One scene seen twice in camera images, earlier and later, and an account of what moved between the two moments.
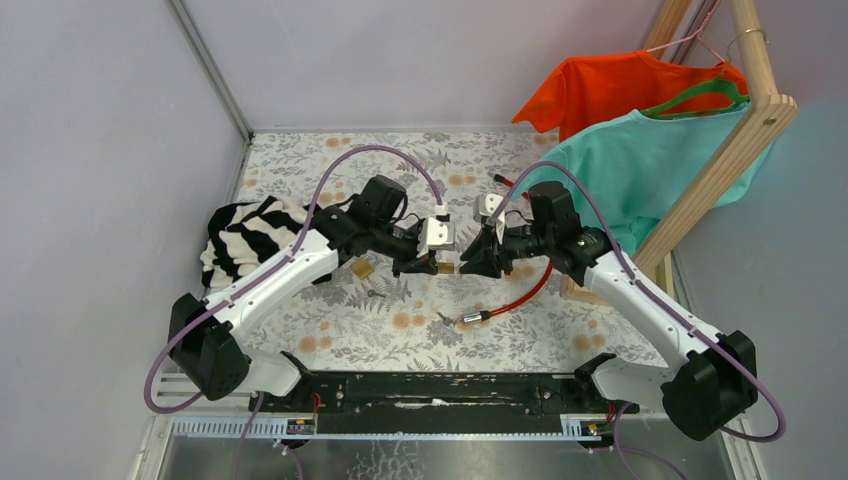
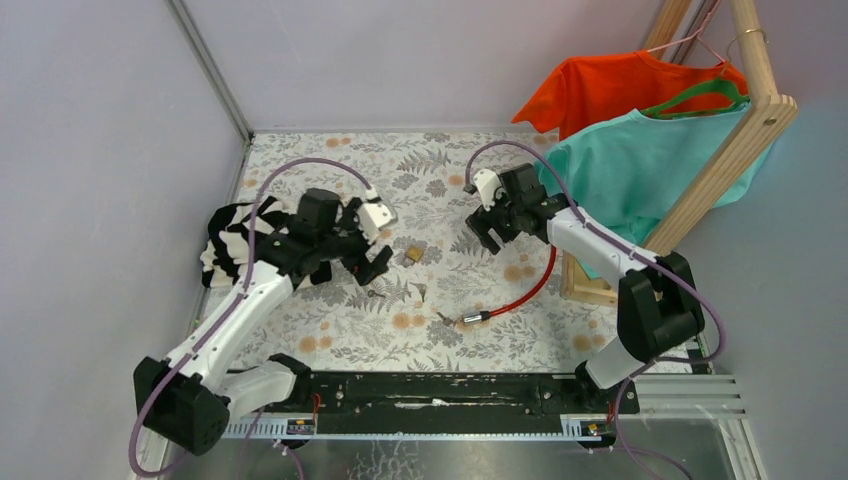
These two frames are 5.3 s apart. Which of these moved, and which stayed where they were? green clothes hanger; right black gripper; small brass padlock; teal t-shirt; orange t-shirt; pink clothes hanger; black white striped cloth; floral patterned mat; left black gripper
Moved: small brass padlock; left black gripper; right black gripper
Stayed: pink clothes hanger; teal t-shirt; orange t-shirt; black white striped cloth; green clothes hanger; floral patterned mat
